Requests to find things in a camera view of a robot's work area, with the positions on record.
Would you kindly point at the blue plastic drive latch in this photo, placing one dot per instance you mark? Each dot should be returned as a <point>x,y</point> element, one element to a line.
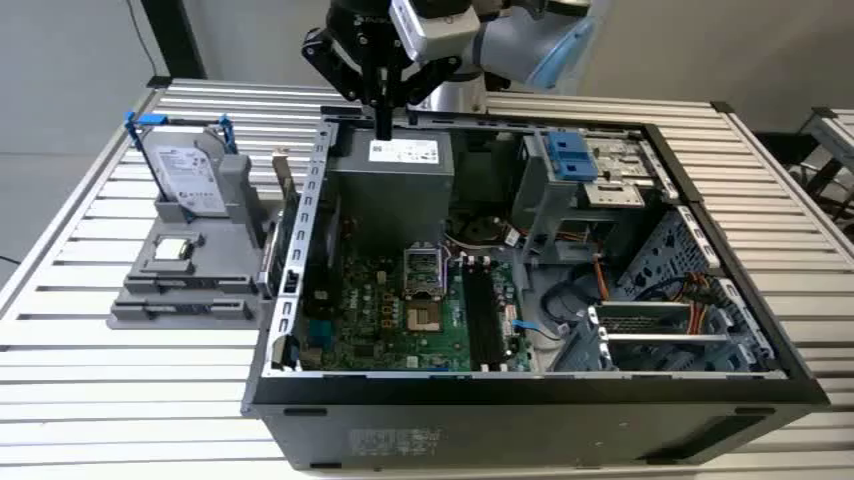
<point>566,157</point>

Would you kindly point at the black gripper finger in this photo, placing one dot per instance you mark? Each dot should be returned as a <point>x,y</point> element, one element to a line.
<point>334,65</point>
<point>430,80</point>

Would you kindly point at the green graphics card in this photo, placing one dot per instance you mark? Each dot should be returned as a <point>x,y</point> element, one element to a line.
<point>289,200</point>

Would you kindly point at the silver CPU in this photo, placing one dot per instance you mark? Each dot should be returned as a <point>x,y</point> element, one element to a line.
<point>170,249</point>

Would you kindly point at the thin metal locking lever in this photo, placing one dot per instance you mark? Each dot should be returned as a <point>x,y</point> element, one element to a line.
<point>444,275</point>

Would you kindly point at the hard disk in blue carrier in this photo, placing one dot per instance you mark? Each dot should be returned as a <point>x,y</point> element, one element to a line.
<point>184,170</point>

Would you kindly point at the black open PC case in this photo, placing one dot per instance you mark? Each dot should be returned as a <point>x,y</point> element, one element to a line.
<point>468,435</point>

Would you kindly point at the grey parts rack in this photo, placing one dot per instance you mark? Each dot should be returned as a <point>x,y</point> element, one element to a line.
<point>221,250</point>

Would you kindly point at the black upright post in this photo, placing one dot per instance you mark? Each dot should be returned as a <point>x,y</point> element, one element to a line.
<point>177,40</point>

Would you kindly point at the grey metal disk bay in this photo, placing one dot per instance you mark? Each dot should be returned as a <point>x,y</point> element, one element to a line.
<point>668,339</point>

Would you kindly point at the metal slat side table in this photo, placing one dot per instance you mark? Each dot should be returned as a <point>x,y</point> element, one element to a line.
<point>831,130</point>

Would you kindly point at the black RAM slot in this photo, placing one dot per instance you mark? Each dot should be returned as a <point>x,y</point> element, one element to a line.
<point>493,315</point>
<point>474,315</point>

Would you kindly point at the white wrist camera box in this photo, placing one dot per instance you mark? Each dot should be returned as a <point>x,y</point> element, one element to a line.
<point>441,30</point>

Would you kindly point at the grey metal drive cage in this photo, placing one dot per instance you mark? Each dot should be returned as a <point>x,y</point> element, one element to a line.
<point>615,195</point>

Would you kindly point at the round CPU cooler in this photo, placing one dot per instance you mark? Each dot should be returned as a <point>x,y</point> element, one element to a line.
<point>482,232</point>

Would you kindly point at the grey power supply unit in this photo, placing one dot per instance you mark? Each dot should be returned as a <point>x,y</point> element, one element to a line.
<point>394,200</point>

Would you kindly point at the CPU socket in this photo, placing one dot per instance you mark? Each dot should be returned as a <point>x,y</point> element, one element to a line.
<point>424,320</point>

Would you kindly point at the green motherboard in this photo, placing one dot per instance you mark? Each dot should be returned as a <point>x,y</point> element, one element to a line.
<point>374,345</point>

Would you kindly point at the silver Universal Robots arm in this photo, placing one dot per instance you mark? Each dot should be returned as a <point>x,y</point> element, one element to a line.
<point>508,40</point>

